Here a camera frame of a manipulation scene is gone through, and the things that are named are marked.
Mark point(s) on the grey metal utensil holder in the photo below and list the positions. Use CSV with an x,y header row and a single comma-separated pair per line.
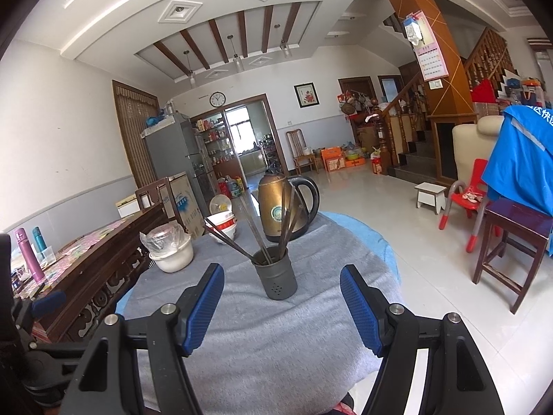
x,y
276,279

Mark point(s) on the red plastic chair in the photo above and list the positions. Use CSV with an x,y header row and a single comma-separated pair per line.
x,y
464,201

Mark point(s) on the grey tablecloth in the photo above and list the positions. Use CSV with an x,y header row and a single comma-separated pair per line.
x,y
268,333

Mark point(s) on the shelf of bottles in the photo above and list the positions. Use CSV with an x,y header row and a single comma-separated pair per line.
x,y
214,138

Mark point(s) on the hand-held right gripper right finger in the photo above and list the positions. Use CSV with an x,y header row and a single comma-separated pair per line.
x,y
360,307

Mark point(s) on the framed wall picture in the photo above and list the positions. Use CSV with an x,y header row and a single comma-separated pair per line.
x,y
306,95

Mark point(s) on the grey refrigerator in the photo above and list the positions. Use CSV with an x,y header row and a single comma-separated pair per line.
x,y
173,147

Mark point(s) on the dark carved wooden sideboard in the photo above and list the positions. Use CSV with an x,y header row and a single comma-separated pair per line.
x,y
95,276

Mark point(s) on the dark wooden chair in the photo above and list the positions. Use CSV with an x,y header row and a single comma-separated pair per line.
x,y
149,194

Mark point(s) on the light wooden dining chair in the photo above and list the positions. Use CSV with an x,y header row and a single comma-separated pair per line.
x,y
296,145

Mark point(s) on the teal thermos bottle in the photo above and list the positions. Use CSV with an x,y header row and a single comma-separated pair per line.
x,y
39,237

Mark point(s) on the plain white ceramic bowl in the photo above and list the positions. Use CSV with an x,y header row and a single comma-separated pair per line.
x,y
222,218

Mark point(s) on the pink thermos bottle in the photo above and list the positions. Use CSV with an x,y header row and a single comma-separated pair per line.
x,y
31,255

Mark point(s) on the wooden staircase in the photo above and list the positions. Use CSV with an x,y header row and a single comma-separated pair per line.
x,y
414,138

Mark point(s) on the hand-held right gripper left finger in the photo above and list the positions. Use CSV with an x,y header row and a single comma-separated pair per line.
x,y
201,307

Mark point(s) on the blue tablecloth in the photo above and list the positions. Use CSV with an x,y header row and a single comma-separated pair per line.
x,y
371,235

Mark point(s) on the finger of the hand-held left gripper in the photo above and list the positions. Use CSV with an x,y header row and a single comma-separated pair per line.
x,y
52,363
49,302

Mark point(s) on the clear plastic cup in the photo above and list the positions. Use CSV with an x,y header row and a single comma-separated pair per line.
x,y
47,255

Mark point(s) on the golden electric kettle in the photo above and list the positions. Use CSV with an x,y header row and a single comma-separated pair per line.
x,y
270,212

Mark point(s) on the bundle of dark chopsticks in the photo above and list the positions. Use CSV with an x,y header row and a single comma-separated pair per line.
x,y
283,229

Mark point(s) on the round wall clock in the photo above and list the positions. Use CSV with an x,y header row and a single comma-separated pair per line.
x,y
217,99

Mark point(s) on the white ceramic pot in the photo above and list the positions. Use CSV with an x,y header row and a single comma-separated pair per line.
x,y
173,259

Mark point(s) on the dark wooden stool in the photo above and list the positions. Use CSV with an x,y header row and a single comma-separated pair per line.
x,y
518,220

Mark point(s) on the bamboo door curtain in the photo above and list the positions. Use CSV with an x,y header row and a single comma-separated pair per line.
x,y
134,138

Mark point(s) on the blue garment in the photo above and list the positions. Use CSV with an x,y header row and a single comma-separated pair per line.
x,y
518,160

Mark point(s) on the white bowl with red print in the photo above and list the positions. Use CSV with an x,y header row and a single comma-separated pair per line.
x,y
228,235

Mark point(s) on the small white stool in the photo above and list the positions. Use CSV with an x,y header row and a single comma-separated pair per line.
x,y
430,194

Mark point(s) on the cream armchair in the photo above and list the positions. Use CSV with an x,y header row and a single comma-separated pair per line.
x,y
475,142

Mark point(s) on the white chest freezer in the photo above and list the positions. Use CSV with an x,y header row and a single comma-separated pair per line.
x,y
185,207

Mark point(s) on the wall calendar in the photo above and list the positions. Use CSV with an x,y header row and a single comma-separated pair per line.
x,y
432,58

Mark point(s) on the floral table mat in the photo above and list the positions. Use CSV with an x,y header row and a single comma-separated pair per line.
x,y
86,242

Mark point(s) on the white storage box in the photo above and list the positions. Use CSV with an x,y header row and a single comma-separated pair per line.
x,y
127,208

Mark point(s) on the glass pendant lamp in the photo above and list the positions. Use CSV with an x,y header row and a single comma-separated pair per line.
x,y
237,65
190,78
285,48

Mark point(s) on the orange cardboard box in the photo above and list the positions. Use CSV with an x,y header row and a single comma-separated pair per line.
x,y
333,160

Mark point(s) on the red banded ceramic bowl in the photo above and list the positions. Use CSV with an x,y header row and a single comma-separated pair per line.
x,y
229,226

